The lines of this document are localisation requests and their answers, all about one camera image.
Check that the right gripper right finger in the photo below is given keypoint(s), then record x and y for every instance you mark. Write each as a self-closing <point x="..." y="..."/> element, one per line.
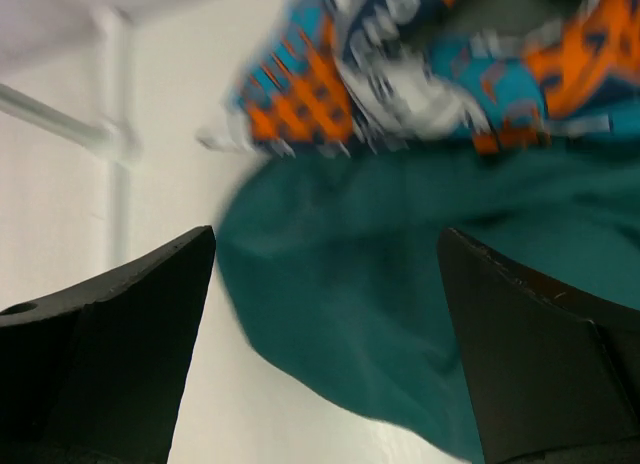
<point x="552" y="371"/>

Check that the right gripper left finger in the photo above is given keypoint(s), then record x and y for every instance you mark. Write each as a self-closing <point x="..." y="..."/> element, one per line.
<point x="95" y="373"/>

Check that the teal shorts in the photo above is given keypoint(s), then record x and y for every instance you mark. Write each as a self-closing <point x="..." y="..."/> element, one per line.
<point x="332" y="269"/>

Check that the blue patterned shorts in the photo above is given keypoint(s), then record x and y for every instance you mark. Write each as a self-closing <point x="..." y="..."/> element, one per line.
<point x="339" y="76"/>

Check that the metal clothes rack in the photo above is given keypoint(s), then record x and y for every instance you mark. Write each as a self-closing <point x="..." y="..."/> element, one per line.
<point x="111" y="139"/>

